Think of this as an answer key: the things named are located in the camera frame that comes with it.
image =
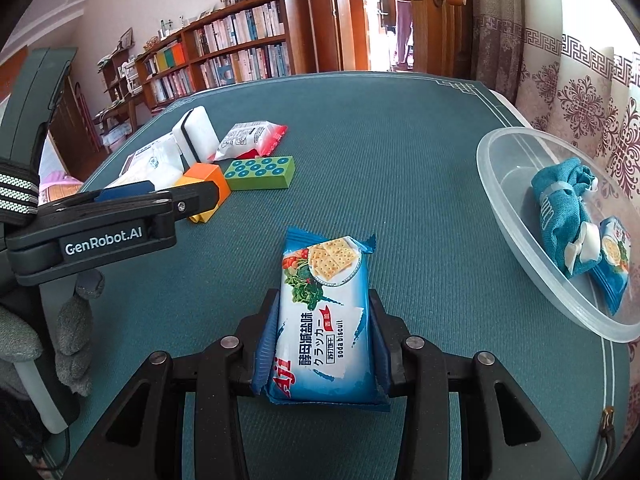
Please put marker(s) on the wooden bookshelf with books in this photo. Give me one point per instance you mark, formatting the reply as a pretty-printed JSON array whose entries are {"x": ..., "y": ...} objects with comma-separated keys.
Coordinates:
[{"x": 240, "y": 35}]

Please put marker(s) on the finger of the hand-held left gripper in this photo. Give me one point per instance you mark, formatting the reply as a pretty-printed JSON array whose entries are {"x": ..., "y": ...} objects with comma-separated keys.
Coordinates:
[
  {"x": 125, "y": 191},
  {"x": 195, "y": 197}
]

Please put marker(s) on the wooden door frame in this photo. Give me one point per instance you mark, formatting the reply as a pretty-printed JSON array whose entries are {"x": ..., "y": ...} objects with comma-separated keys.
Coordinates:
[{"x": 340, "y": 15}]

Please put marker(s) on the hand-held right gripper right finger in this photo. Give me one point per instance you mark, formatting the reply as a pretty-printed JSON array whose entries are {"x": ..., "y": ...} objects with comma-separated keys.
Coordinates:
[{"x": 395, "y": 350}]

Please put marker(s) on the green block with blue dots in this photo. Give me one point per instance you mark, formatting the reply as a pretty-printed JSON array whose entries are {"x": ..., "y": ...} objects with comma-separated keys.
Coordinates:
[{"x": 260, "y": 172}]

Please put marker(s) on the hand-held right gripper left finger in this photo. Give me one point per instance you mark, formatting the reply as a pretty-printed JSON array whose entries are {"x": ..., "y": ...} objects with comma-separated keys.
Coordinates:
[{"x": 250, "y": 340}]

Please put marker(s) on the dark wooden cabinet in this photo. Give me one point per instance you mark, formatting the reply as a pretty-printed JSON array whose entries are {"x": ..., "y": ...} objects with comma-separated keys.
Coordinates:
[{"x": 70, "y": 125}]

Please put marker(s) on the small wooden shelf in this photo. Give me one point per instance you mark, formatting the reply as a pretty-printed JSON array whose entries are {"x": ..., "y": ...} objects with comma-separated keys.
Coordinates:
[{"x": 120, "y": 85}]

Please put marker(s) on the white medicine box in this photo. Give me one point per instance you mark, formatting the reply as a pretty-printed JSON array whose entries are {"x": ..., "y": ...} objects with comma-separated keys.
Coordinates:
[{"x": 150, "y": 160}]

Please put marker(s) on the blue cloth pouch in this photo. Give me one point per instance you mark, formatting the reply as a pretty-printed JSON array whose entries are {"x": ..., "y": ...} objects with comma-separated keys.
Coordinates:
[{"x": 555, "y": 200}]

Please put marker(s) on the patterned curtain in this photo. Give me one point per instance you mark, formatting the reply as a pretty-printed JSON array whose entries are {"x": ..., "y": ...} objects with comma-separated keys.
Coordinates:
[{"x": 575, "y": 90}]

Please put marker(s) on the hanging purple pants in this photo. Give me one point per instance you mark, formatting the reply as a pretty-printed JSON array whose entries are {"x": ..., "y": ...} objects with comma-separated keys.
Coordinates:
[{"x": 404, "y": 30}]

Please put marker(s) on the bed with pink cover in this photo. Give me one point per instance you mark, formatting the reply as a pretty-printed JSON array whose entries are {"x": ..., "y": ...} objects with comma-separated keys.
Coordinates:
[{"x": 62, "y": 187}]

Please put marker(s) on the large blue biscuit packet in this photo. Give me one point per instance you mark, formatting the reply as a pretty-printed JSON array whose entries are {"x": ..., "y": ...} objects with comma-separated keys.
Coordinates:
[{"x": 320, "y": 310}]

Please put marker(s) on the clear plastic bowl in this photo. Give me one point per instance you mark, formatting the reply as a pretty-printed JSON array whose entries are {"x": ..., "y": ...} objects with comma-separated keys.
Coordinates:
[{"x": 505, "y": 180}]

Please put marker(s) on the teal table mat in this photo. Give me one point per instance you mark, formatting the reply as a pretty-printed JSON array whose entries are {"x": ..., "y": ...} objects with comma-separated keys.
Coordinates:
[{"x": 400, "y": 185}]

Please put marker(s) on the wooden door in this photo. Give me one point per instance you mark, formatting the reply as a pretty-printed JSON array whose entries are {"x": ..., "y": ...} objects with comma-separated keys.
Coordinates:
[{"x": 440, "y": 40}]

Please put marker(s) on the person's left hand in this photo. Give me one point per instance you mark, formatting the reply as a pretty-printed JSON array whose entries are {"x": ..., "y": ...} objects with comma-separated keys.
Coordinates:
[{"x": 72, "y": 340}]

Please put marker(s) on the orange and yellow block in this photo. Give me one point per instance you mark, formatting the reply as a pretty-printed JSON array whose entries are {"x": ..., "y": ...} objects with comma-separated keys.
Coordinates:
[{"x": 207, "y": 174}]

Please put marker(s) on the white and red packet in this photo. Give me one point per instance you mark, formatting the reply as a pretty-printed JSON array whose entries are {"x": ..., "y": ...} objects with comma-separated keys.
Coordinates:
[{"x": 245, "y": 137}]

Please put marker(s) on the white sponge with black stripe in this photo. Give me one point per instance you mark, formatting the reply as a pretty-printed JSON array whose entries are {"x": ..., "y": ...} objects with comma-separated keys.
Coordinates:
[
  {"x": 120, "y": 179},
  {"x": 200, "y": 132}
]

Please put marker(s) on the small blue biscuit packet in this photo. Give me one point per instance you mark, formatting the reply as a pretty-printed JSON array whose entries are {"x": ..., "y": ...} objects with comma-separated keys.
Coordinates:
[{"x": 612, "y": 260}]

